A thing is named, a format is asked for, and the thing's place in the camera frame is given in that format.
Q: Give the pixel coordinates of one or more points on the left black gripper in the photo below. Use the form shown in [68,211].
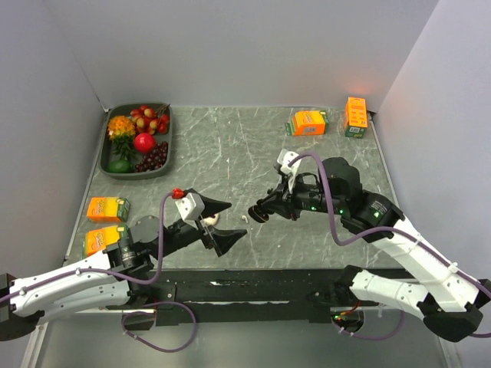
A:
[222,240]

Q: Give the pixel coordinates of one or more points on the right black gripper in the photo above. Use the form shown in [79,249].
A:
[280,195]

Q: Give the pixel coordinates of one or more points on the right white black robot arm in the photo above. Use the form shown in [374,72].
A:
[446,299]

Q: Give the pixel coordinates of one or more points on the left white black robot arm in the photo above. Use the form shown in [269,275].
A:
[118,275]

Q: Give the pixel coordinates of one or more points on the beige earbud charging case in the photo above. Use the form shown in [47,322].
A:
[211,220]

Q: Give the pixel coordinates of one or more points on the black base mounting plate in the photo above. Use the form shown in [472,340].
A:
[244,295]

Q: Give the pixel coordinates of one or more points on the orange box top centre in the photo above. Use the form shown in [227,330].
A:
[307,123]

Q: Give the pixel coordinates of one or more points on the orange box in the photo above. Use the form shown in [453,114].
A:
[307,123]
[108,209]
[98,239]

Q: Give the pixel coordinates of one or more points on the dark purple grape bunch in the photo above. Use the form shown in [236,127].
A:
[154,159]

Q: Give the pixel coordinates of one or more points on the red toy apple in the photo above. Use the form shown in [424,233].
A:
[144,143]

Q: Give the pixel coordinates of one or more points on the green toy avocado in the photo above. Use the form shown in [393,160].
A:
[120,166]

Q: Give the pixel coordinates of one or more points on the orange box upper left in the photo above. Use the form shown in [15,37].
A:
[108,209]

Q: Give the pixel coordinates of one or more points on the dark green fruit tray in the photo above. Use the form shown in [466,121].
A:
[107,155]

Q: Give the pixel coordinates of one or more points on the orange green carton upright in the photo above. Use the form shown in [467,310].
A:
[356,120]

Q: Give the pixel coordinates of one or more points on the orange box lower left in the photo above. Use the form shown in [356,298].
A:
[98,239]

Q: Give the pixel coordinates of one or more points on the red yellow cherry bunch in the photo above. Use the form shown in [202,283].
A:
[151,120]

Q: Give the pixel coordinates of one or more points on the orange yellow toy pineapple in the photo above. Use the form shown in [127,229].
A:
[121,132]

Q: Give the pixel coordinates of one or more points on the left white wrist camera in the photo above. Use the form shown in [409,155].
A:
[189,204]

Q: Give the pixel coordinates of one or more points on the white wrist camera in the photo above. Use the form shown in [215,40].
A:
[287,165]
[189,204]

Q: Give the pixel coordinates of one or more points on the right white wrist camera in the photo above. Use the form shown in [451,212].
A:
[287,165]

